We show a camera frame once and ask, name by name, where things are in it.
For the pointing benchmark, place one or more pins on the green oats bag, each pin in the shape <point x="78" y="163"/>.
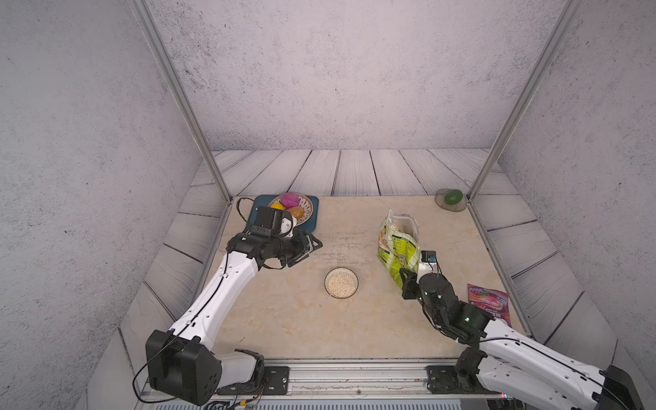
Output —
<point x="399" y="246"/>

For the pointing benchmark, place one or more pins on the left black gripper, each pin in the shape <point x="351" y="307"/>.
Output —
<point x="303" y="247"/>

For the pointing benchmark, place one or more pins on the white patterned breakfast bowl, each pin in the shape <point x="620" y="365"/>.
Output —
<point x="341" y="283"/>

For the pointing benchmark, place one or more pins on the oats in bowl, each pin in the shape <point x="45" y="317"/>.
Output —
<point x="341" y="283"/>

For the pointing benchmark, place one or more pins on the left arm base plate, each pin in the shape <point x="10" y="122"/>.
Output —
<point x="267" y="380"/>

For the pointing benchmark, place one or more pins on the purple candy bag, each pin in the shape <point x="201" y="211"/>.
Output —
<point x="495" y="302"/>

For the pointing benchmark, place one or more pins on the brown fruit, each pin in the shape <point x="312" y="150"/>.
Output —
<point x="297" y="212"/>

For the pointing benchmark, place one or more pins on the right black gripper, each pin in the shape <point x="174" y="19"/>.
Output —
<point x="408" y="285"/>

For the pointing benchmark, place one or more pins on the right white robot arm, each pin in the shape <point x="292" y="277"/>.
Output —
<point x="497" y="358"/>

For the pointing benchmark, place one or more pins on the aluminium front rail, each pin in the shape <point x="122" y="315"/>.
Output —
<point x="391" y="384"/>

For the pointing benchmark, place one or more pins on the patterned fruit plate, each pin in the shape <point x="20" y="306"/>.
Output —
<point x="305" y="202"/>

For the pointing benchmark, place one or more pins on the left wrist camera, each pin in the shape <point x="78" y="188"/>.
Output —
<point x="272" y="222"/>

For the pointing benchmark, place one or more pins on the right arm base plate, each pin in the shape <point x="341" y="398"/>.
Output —
<point x="451" y="380"/>

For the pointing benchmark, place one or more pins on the green avocado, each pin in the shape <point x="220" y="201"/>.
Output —
<point x="453" y="197"/>

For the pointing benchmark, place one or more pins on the left metal frame post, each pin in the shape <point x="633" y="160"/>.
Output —
<point x="158" y="49"/>

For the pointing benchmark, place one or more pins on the teal tray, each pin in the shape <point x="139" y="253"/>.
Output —
<point x="263" y="200"/>

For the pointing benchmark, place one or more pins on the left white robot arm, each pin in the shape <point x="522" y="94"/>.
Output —
<point x="180" y="361"/>

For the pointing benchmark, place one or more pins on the pink fruit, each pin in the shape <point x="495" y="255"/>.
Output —
<point x="289" y="200"/>

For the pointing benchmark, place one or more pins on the metal frame post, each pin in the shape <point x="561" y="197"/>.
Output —
<point x="549" y="52"/>
<point x="158" y="49"/>

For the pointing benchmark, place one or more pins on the right metal frame post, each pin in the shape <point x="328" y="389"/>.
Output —
<point x="549" y="52"/>

